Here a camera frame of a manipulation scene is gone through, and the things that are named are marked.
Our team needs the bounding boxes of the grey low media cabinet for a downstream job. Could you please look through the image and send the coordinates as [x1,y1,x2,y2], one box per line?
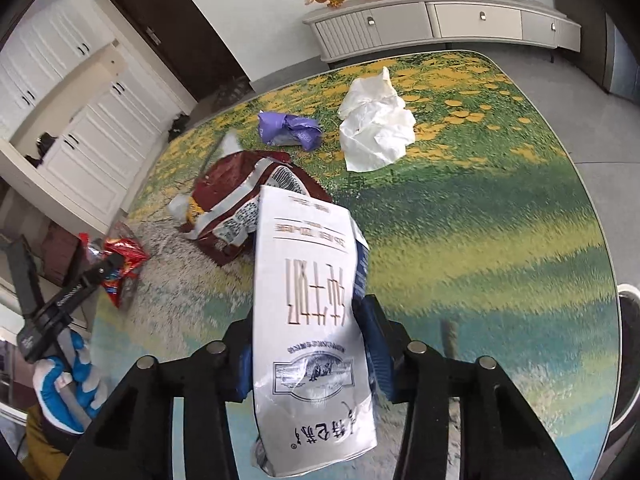
[301,0,582,63]

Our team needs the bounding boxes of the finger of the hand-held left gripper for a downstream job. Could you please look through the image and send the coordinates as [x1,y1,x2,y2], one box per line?
[79,253,126,297]

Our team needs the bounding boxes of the blue curtain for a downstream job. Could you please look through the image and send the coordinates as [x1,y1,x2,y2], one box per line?
[602,10,640,95]

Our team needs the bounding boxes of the purple wrapper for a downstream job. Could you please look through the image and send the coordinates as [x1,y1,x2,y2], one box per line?
[257,111,323,152]

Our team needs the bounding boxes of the person's left hand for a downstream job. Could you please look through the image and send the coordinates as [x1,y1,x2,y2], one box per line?
[32,330,109,435]

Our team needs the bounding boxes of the maroon snack bag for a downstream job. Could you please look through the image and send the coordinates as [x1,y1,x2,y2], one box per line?
[167,130,334,267]

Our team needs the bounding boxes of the white tissue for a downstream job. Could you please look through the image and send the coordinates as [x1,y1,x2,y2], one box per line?
[337,66,417,173]

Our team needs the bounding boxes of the white wall cabinets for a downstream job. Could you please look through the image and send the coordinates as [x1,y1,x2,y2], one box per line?
[0,0,199,233]

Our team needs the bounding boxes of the meadow print table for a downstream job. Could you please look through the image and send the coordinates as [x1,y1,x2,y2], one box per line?
[95,50,622,480]

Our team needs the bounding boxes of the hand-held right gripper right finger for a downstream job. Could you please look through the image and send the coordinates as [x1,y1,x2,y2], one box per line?
[352,294,576,480]

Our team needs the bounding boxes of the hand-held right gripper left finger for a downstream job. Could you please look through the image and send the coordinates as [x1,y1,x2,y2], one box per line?
[75,305,261,480]

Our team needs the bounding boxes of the red snack packet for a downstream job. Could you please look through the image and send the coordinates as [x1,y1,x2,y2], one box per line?
[80,232,150,309]

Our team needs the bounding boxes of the white milk carton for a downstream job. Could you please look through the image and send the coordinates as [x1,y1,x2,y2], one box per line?
[250,185,379,478]

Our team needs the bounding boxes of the dark brown door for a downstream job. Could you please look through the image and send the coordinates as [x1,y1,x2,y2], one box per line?
[106,0,251,103]

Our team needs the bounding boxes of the person's left forearm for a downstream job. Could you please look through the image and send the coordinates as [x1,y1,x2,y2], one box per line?
[22,402,76,473]

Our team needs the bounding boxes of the dark chair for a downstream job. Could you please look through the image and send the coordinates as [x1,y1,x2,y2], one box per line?
[602,284,640,456]

